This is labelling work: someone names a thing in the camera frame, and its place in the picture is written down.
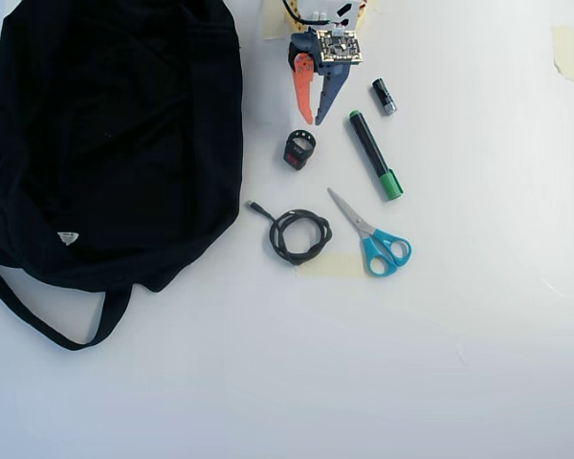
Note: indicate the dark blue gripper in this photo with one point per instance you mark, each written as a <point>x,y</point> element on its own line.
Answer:
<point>305,72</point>

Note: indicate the black bike light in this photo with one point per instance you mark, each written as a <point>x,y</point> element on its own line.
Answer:
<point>296,155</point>

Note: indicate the white and yellow robot arm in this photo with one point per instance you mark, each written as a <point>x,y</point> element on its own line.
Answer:
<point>315,9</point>

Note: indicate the black fabric bag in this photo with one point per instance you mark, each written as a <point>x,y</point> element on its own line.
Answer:
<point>100,143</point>

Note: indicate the black cylindrical battery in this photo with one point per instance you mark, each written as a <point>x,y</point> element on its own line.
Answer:
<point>384,96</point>

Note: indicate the black marker with green cap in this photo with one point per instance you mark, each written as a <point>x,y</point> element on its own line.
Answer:
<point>370,148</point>

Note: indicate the beige masking tape strip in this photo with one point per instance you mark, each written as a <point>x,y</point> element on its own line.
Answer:
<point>337,266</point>
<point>565,52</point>
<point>272,19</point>

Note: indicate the bare camera circuit board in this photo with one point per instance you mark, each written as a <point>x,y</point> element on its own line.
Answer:
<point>340,46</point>

